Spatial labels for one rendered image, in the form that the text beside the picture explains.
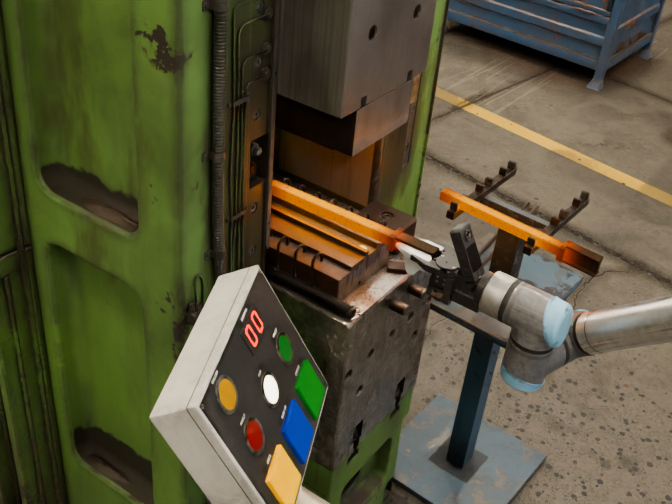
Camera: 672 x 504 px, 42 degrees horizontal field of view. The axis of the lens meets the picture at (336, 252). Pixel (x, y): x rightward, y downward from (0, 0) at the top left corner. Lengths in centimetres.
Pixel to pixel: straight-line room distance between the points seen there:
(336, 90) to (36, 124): 58
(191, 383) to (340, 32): 63
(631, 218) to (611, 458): 153
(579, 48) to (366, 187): 347
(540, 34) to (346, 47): 410
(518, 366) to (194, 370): 73
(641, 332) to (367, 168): 76
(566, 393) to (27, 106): 208
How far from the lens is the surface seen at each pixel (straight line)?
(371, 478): 253
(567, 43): 550
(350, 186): 216
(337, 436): 203
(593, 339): 182
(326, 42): 154
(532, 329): 172
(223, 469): 129
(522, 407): 306
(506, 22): 566
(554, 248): 206
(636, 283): 379
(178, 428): 126
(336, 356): 187
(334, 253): 187
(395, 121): 175
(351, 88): 156
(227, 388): 129
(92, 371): 214
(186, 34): 140
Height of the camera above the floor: 207
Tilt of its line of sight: 35 degrees down
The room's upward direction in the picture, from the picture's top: 6 degrees clockwise
